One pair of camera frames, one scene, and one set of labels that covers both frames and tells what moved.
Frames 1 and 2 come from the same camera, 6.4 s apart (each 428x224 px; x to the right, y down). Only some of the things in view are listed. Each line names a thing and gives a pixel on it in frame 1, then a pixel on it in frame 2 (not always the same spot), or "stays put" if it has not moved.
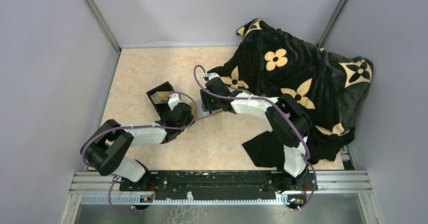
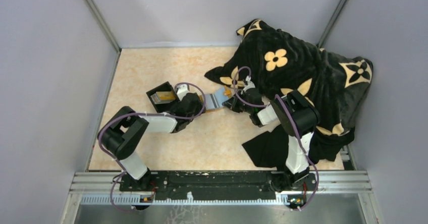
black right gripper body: x=209 y=102 to x=237 y=105
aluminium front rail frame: x=95 y=188 stays put
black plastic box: x=162 y=109 stays put
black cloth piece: x=266 y=150 stays put
